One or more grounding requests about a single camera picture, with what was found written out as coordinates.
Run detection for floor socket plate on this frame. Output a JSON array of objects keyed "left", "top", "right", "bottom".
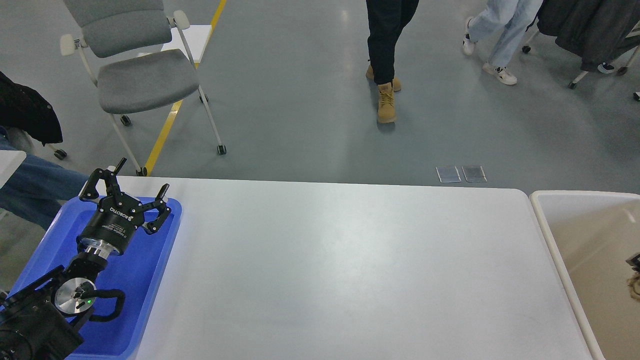
[
  {"left": 461, "top": 165, "right": 488, "bottom": 183},
  {"left": 435, "top": 166, "right": 462, "bottom": 183}
]

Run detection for white plastic bin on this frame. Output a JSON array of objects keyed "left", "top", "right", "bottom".
[{"left": 530, "top": 190, "right": 640, "bottom": 360}]

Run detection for white floor board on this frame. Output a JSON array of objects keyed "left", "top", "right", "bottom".
[{"left": 136, "top": 24, "right": 212, "bottom": 65}]

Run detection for chair draped with dark coat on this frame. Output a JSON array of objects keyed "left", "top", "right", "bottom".
[{"left": 521, "top": 0, "right": 639, "bottom": 90}]

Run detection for person in light jeans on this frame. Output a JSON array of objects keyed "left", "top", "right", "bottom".
[{"left": 462, "top": 0, "right": 545, "bottom": 86}]

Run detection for blue plastic tray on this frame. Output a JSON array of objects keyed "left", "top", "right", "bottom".
[{"left": 10, "top": 198, "right": 182, "bottom": 360}]

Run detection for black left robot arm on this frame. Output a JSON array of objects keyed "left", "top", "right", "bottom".
[{"left": 1, "top": 158, "right": 172, "bottom": 360}]

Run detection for seated person in jeans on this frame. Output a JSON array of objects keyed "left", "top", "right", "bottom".
[{"left": 0, "top": 73, "right": 89, "bottom": 230}]

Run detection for white side table corner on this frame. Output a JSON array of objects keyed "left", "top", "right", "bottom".
[{"left": 0, "top": 150, "right": 26, "bottom": 189}]

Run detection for grey office chair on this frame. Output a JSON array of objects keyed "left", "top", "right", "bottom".
[{"left": 60, "top": 0, "right": 227, "bottom": 177}]

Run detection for right floor socket plate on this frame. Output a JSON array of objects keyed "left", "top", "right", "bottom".
[{"left": 461, "top": 165, "right": 488, "bottom": 183}]

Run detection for person with tan boots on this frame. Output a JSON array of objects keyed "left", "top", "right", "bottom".
[{"left": 365, "top": 0, "right": 419, "bottom": 125}]

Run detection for brown paper ball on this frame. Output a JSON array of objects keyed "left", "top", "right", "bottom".
[{"left": 626, "top": 272, "right": 640, "bottom": 302}]

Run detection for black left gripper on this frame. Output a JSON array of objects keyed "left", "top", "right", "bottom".
[{"left": 76, "top": 158, "right": 172, "bottom": 256}]

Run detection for left floor socket plate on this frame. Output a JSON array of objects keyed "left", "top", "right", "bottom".
[{"left": 435, "top": 166, "right": 462, "bottom": 183}]

